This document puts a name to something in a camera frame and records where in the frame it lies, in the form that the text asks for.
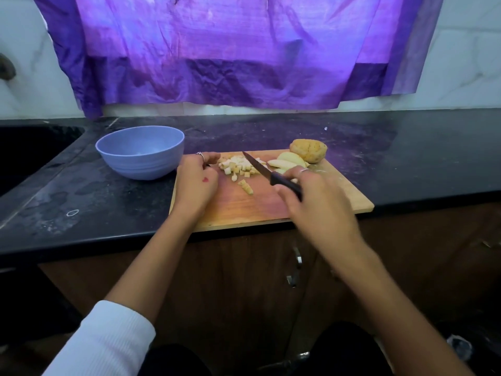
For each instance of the rounded potato end piece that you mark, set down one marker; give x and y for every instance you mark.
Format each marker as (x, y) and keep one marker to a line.
(308, 150)

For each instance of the dark sink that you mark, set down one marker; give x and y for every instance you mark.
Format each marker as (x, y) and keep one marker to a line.
(31, 156)

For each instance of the person's left hand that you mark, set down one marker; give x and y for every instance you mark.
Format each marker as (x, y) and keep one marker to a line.
(194, 188)

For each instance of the person's dark trousers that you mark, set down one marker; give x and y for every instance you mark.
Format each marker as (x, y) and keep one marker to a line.
(344, 352)

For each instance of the potato slice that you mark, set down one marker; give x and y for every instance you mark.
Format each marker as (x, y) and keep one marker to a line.
(282, 164)
(292, 159)

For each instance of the blue bowl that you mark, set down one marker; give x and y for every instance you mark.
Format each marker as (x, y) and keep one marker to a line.
(141, 152)

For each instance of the white rubber band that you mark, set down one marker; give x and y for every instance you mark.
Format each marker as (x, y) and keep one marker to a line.
(67, 213)

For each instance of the person's right hand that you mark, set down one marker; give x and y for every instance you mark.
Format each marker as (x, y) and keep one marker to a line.
(321, 211)

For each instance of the wooden cutting board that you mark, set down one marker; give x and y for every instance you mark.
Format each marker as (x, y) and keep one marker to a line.
(344, 195)

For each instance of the metal faucet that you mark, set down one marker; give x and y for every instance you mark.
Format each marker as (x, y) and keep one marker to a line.
(6, 66)

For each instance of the pile of diced potato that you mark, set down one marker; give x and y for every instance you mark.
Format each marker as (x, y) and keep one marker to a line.
(239, 172)

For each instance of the person's right forearm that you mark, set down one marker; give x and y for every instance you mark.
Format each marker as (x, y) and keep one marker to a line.
(399, 309)

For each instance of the purple cloth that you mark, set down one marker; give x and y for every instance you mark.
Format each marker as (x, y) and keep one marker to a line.
(250, 43)

